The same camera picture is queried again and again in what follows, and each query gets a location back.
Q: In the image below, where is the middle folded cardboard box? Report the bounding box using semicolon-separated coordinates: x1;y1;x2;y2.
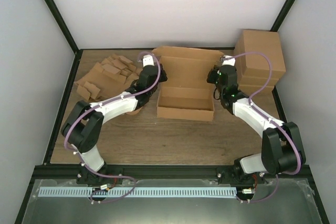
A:
238;74;279;86

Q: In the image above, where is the brown cardboard box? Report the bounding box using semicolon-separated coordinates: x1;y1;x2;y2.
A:
152;46;224;122

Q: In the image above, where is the stack of flat cardboard blanks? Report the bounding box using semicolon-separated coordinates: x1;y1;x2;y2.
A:
75;54;142;102

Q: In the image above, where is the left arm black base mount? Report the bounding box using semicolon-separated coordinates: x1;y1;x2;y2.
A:
77;164;123;186

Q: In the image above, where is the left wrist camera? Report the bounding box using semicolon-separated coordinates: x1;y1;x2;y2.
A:
142;54;155;67

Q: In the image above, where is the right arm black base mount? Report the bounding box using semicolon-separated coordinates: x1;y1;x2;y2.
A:
216;157;261;185

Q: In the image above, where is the top folded cardboard box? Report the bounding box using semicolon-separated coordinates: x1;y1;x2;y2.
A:
234;29;286;79

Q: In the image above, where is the bottom folded cardboard box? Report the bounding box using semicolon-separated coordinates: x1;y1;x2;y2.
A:
239;84;275;95

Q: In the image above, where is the light blue slotted cable duct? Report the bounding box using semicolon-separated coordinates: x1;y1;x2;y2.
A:
38;187;237;198

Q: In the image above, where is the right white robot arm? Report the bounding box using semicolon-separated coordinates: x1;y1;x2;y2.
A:
207;65;306;184

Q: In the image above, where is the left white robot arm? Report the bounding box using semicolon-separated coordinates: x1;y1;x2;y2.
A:
61;64;167;184

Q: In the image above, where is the folded cardboard box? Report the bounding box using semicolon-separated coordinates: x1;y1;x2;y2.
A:
234;29;286;79
239;84;275;95
238;74;279;86

